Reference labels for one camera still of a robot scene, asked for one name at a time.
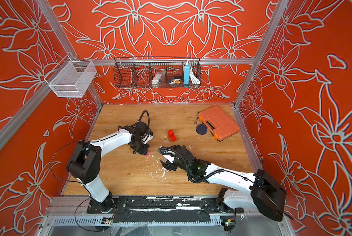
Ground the small red lego brick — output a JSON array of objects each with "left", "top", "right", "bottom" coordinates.
[{"left": 167, "top": 130, "right": 177, "bottom": 142}]

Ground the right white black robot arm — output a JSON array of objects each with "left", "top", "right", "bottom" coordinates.
[{"left": 158, "top": 145, "right": 287, "bottom": 222}]

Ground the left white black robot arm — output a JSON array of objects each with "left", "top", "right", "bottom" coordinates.
[{"left": 67, "top": 110, "right": 153, "bottom": 212}]

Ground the dark round disc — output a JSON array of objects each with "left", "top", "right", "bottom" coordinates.
[{"left": 196, "top": 124, "right": 207, "bottom": 135}]

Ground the screwdriver bit beside case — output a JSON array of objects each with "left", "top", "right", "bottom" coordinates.
[{"left": 194, "top": 112, "right": 200, "bottom": 125}]

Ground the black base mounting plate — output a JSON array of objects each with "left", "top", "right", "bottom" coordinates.
[{"left": 87, "top": 196, "right": 244, "bottom": 224}]

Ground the orange plastic tool case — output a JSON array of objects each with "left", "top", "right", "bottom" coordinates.
[{"left": 199, "top": 105, "right": 240, "bottom": 142}]

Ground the grey plastic bag in basket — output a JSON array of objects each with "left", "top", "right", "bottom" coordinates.
[{"left": 151, "top": 71, "right": 166, "bottom": 88}]

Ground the black item in basket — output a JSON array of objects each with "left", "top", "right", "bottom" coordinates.
[{"left": 166, "top": 76, "right": 183, "bottom": 85}]

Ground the light blue box in basket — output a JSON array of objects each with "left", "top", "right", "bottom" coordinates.
[{"left": 183, "top": 63, "right": 190, "bottom": 88}]

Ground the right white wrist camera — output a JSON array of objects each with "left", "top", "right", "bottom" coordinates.
[{"left": 161, "top": 152, "right": 179, "bottom": 165}]

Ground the black wire wall basket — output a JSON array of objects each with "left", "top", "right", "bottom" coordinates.
[{"left": 113, "top": 57, "right": 202, "bottom": 89}]

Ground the white cable bundle in basket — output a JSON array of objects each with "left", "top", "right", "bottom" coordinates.
[{"left": 189, "top": 68, "right": 201, "bottom": 88}]

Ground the clear acrylic wall box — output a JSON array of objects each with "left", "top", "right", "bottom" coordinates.
[{"left": 46, "top": 61, "right": 96, "bottom": 98}]

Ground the white slotted cable duct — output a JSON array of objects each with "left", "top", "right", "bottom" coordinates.
[{"left": 52, "top": 216, "right": 113, "bottom": 226}]

